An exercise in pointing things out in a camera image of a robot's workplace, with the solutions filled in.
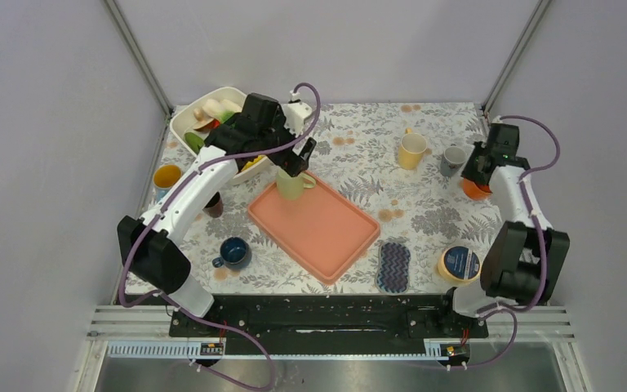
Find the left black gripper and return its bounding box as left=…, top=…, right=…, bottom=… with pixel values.
left=259, top=109, right=316, bottom=176

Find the grey blue small mug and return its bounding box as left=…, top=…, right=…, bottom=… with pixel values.
left=439, top=146, right=468, bottom=177

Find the orange mug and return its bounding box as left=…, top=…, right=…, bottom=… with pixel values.
left=461, top=179, right=491, bottom=201

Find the light green mug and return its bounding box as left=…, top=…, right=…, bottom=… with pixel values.
left=275, top=168, right=317, bottom=201

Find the yellow mug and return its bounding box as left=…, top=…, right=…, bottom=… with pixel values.
left=398, top=128, right=432, bottom=170

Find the dark brown small mug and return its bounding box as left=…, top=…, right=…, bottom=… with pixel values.
left=203, top=193, right=224, bottom=218

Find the dark blue round mug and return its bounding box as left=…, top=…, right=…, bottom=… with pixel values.
left=211, top=237, right=252, bottom=271

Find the blue striped mug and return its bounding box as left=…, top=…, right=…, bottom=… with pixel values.
left=153, top=164, right=182, bottom=203

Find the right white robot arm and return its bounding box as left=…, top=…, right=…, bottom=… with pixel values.
left=435, top=115, right=570, bottom=336

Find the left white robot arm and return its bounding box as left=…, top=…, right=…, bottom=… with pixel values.
left=117, top=93, right=321, bottom=336

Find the yellow toy cabbage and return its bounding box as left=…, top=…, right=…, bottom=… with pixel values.
left=241, top=155, right=265, bottom=172

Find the salmon pink tray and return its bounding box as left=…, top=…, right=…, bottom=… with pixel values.
left=247, top=171, right=380, bottom=285

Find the floral table mat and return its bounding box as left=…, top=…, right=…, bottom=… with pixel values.
left=180, top=103, right=501, bottom=296

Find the green toy bok choy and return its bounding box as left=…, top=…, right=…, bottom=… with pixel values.
left=202, top=99, right=242, bottom=123

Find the tape roll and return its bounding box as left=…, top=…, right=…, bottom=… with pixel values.
left=435, top=246, right=482, bottom=287

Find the toy mushroom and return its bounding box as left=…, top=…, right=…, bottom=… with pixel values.
left=192, top=108, right=214, bottom=131

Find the green toy pea pod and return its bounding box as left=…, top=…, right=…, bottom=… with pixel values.
left=184, top=131, right=205, bottom=154

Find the white square bowl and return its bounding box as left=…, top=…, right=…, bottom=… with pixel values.
left=169, top=86, right=288, bottom=187

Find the blue zigzag sponge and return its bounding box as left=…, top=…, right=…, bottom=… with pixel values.
left=376, top=242, right=411, bottom=294

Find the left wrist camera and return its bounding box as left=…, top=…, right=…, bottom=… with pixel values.
left=281, top=100, right=314, bottom=136

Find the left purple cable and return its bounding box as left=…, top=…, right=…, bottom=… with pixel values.
left=117, top=82, right=322, bottom=392

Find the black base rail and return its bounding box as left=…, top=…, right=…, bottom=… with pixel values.
left=169, top=294, right=488, bottom=355

